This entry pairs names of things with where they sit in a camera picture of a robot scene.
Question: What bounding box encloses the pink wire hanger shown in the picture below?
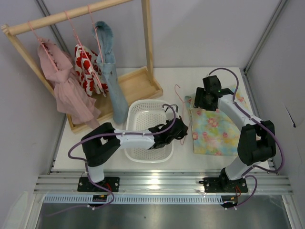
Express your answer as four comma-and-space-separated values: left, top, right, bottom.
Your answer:
174, 84, 191, 133

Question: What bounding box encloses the floral pastel skirt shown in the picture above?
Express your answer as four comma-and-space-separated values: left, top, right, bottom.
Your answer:
184, 94, 240, 156

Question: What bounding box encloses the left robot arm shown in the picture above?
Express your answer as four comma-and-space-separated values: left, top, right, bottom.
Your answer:
81, 117, 188, 183

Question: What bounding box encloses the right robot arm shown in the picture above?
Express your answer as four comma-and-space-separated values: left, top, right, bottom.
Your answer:
194, 75, 276, 193

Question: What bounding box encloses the pink hanger under denim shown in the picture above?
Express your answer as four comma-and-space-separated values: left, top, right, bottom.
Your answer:
87, 4, 104, 63

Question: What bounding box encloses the pink hanger under floral garment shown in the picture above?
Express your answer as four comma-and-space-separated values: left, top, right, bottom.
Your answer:
63, 10, 105, 96

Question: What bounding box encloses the pink hanger under dress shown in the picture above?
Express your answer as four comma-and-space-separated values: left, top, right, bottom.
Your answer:
27, 20, 60, 72

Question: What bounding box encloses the white perforated plastic basket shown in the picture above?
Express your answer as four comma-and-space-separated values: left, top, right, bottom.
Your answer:
124, 99, 177, 164

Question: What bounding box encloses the wooden clothes rack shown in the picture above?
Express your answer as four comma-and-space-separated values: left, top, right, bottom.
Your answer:
1, 0, 163, 133

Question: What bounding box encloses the pink pleated dress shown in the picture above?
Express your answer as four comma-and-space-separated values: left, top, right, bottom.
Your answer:
38, 38, 101, 129

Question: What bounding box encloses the red white floral garment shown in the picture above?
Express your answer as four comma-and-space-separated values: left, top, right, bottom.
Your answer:
74, 44, 110, 97

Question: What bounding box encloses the light blue denim garment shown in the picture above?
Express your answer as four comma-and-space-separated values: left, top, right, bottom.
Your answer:
92, 21, 129, 124

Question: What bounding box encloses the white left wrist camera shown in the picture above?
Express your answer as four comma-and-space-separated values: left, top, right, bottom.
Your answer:
162, 104, 179, 113

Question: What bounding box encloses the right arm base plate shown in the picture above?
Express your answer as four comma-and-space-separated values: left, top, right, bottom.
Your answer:
199, 177, 248, 193

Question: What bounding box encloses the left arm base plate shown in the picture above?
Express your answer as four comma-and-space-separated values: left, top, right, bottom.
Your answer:
77, 177, 120, 192

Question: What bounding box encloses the white slotted cable duct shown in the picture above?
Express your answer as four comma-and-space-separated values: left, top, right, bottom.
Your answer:
43, 194, 223, 205

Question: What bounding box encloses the aluminium rail frame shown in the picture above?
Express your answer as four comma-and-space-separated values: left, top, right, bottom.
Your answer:
34, 170, 293, 195

